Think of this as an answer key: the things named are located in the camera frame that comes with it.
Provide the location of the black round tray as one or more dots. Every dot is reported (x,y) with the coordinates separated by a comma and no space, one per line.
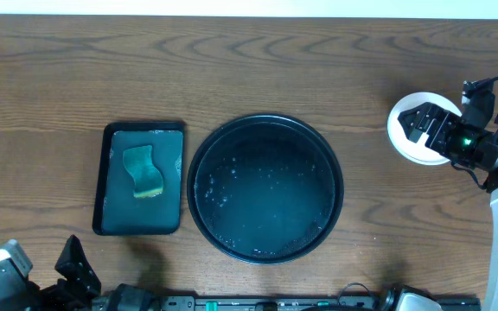
(265,188)

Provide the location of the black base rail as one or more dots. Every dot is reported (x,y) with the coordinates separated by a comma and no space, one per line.
(190,303)

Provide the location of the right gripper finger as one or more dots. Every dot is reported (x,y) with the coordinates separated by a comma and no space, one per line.
(414,133)
(420,117)

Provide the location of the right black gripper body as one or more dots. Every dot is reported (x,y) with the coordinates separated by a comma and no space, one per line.
(460,143)

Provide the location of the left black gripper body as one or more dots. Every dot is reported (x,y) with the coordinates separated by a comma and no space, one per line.
(59,288)

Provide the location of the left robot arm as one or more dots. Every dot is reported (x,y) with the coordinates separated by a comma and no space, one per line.
(124,298)

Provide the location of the green scrubbing sponge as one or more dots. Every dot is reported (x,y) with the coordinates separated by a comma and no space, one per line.
(147,178)

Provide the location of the black rectangular sponge tray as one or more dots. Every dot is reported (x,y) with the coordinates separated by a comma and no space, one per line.
(116,211)

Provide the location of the white plate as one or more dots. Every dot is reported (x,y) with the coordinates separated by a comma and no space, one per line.
(416,152)

